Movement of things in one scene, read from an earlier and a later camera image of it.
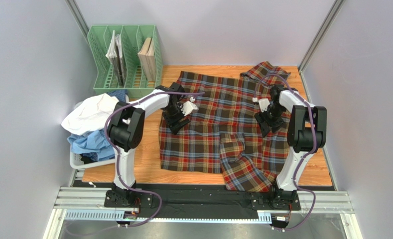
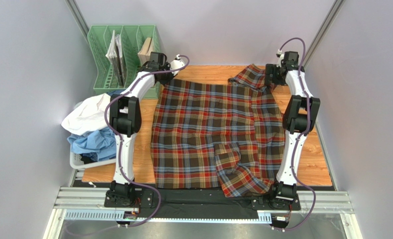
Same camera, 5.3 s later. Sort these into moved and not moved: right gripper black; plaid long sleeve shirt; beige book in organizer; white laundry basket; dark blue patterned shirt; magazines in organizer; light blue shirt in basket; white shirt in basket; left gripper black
Moved: right gripper black; left gripper black; plaid long sleeve shirt
Not moved: dark blue patterned shirt; beige book in organizer; white laundry basket; magazines in organizer; light blue shirt in basket; white shirt in basket
